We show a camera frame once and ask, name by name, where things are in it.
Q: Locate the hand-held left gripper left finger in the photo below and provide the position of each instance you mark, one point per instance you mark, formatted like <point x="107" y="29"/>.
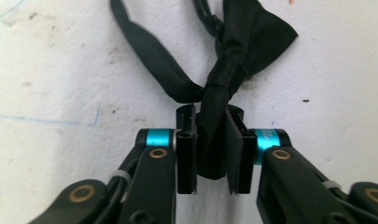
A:
<point x="155" y="174"/>

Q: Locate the white foam mat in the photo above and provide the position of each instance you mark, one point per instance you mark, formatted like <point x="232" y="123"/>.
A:
<point x="53" y="77"/>

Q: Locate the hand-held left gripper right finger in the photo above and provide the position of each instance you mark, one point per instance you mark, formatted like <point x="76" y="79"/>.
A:
<point x="286" y="180"/>

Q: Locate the black bow tie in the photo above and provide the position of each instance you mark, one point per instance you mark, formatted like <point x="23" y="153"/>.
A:
<point x="221" y="93"/>

